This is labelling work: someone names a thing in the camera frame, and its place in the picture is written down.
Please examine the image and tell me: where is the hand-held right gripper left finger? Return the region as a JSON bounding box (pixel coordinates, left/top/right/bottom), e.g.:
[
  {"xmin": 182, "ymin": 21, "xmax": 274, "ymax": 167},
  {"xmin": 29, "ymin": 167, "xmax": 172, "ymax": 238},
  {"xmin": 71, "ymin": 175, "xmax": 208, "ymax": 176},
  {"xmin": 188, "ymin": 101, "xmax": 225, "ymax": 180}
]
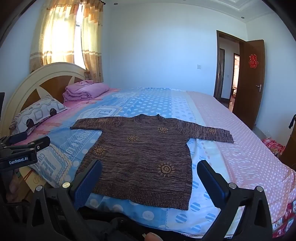
[{"xmin": 25, "ymin": 159, "xmax": 102, "ymax": 241}]

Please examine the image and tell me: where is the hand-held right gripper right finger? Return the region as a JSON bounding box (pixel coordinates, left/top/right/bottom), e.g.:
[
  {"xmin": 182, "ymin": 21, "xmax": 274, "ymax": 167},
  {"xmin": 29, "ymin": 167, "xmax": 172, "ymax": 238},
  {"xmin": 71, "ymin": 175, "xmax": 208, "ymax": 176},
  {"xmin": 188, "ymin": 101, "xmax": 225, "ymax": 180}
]
[{"xmin": 197, "ymin": 160, "xmax": 273, "ymax": 241}]

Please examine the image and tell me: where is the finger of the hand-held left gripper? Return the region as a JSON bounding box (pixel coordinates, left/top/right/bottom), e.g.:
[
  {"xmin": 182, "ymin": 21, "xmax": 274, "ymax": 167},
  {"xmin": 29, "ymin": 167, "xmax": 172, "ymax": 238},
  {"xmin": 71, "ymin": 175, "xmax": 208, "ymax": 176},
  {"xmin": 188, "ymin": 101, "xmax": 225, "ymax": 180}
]
[
  {"xmin": 13, "ymin": 136, "xmax": 51, "ymax": 151},
  {"xmin": 10, "ymin": 131, "xmax": 29, "ymax": 143}
]

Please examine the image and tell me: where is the brown knitted sweater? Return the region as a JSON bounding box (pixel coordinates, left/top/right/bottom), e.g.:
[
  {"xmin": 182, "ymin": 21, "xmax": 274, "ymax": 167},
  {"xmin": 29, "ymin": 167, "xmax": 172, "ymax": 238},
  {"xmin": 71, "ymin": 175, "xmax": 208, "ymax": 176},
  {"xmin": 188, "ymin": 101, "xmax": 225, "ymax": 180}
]
[{"xmin": 70, "ymin": 114, "xmax": 234, "ymax": 211}]

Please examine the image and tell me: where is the person's right hand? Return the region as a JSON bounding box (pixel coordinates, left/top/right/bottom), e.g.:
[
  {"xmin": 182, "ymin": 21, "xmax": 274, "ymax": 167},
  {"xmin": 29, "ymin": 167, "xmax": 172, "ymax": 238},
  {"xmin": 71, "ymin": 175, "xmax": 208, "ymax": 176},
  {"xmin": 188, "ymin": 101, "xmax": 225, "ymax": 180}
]
[{"xmin": 146, "ymin": 232, "xmax": 162, "ymax": 241}]

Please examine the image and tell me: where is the grey patterned pillow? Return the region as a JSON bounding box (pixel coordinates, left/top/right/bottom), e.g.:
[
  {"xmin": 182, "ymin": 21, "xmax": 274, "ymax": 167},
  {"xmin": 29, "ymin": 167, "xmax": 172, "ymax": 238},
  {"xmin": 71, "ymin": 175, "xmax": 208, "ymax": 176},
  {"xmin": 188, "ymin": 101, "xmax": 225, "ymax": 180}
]
[{"xmin": 9, "ymin": 94, "xmax": 70, "ymax": 135}]

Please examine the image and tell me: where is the cream wooden headboard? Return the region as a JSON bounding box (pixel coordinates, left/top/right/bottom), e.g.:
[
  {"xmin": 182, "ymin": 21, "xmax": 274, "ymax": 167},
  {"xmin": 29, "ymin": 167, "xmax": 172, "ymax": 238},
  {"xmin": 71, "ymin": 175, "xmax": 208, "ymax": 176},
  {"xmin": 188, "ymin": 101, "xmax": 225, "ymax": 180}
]
[{"xmin": 0, "ymin": 62, "xmax": 87, "ymax": 139}]

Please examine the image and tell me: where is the red patterned cloth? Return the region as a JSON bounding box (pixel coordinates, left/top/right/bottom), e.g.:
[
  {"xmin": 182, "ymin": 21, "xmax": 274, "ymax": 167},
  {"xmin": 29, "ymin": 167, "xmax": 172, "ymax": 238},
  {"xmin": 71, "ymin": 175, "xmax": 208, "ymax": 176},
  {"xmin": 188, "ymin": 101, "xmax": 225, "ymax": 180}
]
[{"xmin": 262, "ymin": 138, "xmax": 286, "ymax": 156}]

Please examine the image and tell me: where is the folded pink blanket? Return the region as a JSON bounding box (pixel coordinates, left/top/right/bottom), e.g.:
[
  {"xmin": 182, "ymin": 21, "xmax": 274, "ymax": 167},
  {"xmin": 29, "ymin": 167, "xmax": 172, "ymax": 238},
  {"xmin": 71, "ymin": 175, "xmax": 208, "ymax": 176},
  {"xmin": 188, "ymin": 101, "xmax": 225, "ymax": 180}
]
[{"xmin": 62, "ymin": 80, "xmax": 110, "ymax": 102}]

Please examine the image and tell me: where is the red printed bed skirt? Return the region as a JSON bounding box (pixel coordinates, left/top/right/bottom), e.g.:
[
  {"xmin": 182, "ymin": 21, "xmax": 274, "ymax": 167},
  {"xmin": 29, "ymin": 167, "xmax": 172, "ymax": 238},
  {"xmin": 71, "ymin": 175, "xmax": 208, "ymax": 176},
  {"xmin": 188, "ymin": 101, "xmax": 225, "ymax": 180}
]
[{"xmin": 272, "ymin": 199, "xmax": 296, "ymax": 239}]

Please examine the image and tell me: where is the dark wooden furniture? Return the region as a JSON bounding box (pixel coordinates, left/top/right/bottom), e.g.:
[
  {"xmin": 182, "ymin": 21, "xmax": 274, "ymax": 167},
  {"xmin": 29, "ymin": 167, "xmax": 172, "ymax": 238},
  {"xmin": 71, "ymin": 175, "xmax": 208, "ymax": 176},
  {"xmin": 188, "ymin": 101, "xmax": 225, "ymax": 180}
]
[{"xmin": 280, "ymin": 113, "xmax": 296, "ymax": 167}]

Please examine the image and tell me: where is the blue pink dotted bed sheet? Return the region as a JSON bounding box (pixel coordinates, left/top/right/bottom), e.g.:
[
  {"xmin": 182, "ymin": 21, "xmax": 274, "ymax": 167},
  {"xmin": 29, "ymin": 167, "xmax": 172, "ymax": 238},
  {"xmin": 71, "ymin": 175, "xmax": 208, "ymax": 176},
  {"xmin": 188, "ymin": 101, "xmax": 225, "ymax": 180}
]
[{"xmin": 9, "ymin": 87, "xmax": 294, "ymax": 239}]

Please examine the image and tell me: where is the brown wooden door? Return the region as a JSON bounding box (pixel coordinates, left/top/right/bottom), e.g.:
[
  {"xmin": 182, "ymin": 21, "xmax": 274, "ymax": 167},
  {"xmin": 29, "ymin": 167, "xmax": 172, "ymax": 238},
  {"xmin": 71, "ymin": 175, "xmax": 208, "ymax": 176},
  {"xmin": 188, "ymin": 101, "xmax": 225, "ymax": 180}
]
[{"xmin": 232, "ymin": 39, "xmax": 265, "ymax": 130}]

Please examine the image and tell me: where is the brown door frame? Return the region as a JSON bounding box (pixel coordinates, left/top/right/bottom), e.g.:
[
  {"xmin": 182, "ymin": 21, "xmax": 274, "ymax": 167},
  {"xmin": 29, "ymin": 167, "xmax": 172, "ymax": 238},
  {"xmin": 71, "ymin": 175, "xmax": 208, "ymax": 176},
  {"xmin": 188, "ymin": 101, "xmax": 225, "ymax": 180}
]
[{"xmin": 213, "ymin": 30, "xmax": 248, "ymax": 109}]

